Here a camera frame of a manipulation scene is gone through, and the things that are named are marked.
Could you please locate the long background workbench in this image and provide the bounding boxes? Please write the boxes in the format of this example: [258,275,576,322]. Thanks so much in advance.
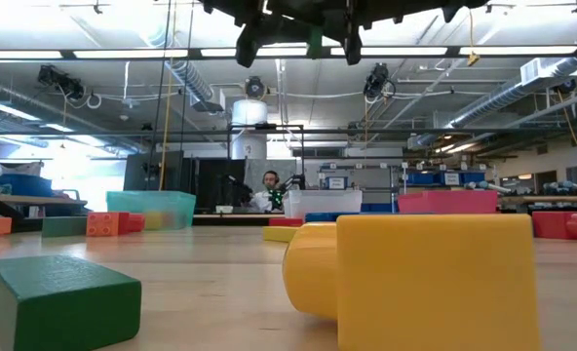
[497,194,577,204]

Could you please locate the small green block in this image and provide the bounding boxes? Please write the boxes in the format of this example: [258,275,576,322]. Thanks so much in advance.
[307,25,325,60]

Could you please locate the grey tube bundle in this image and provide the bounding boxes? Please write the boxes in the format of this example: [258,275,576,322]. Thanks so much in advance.
[544,180,577,196]
[466,180,513,194]

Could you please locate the background wooden table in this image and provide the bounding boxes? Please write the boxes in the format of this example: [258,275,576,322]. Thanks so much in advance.
[0,194,89,218]

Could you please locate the blue plastic tub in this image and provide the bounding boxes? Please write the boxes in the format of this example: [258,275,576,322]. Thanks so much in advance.
[0,174,55,198]

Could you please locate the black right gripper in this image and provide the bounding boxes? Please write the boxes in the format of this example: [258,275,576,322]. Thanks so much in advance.
[234,0,364,68]

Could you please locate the large yellow stud block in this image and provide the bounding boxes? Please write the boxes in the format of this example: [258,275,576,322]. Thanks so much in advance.
[282,214,543,351]

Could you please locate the black ceiling camera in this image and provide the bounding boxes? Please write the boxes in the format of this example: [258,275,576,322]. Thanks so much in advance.
[364,61,398,99]
[36,63,88,102]
[244,76,270,101]

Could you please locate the white cylindrical tank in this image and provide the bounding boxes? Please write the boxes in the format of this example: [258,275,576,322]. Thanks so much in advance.
[230,98,269,161]

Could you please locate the yellow hanging cord with tag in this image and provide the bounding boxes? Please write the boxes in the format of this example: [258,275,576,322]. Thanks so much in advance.
[467,8,481,67]

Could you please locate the red plastic bin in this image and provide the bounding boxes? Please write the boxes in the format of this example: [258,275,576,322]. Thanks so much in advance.
[397,189,499,215]

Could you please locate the black cabinet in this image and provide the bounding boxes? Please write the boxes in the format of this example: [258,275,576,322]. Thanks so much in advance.
[123,151,186,192]

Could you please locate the long green wooden block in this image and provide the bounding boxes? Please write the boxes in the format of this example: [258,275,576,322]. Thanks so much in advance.
[41,215,88,239]

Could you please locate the long yellow wooden block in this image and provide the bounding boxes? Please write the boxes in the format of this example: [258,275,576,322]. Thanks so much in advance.
[262,225,300,244]

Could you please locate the person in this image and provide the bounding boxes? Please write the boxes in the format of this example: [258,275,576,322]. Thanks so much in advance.
[251,170,285,214]

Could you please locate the white cloth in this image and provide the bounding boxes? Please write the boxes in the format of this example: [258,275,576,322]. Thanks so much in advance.
[13,161,45,177]

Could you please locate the thick green wooden block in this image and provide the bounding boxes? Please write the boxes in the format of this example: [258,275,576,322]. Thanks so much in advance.
[0,253,142,351]

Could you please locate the spiral silver air duct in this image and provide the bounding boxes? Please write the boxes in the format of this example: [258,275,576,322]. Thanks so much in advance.
[164,58,225,114]

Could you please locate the red rounded brick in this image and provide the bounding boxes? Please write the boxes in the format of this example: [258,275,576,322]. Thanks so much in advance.
[268,216,305,228]

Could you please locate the silver ventilation duct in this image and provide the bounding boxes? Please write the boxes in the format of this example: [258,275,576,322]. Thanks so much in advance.
[443,57,577,131]

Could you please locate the yellow hanging rope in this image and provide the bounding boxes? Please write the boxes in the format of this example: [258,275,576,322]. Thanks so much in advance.
[158,57,176,192]

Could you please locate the orange stud brick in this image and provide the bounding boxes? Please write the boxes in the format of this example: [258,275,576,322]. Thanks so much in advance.
[86,212,120,238]

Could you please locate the black partition panel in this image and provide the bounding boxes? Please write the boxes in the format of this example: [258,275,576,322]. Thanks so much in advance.
[190,158,247,214]

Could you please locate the large red stud block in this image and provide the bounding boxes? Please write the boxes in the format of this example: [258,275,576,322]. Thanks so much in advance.
[531,211,577,241]

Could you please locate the blue storage bins row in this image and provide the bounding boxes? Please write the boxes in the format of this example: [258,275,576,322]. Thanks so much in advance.
[404,171,487,187]

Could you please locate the teal translucent plastic bin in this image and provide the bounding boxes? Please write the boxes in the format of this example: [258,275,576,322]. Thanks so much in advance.
[105,190,197,232]

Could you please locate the red stud brick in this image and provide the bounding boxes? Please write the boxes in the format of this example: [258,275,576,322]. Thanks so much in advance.
[117,213,146,234]

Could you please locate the black teleoperation robot arms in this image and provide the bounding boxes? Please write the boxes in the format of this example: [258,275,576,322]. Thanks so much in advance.
[267,174,307,209]

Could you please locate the clear plastic bin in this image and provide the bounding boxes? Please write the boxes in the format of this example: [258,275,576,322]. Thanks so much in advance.
[283,189,364,219]

